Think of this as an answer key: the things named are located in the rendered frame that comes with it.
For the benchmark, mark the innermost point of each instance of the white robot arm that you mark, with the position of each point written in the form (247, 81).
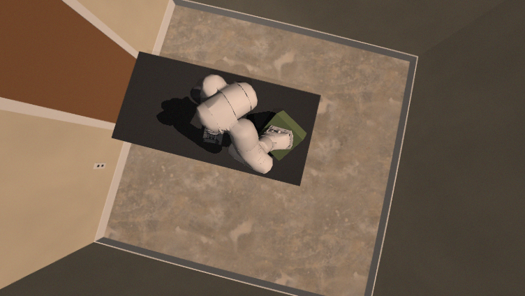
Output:
(221, 112)

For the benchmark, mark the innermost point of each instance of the grey bench vise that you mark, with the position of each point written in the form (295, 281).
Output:
(213, 137)

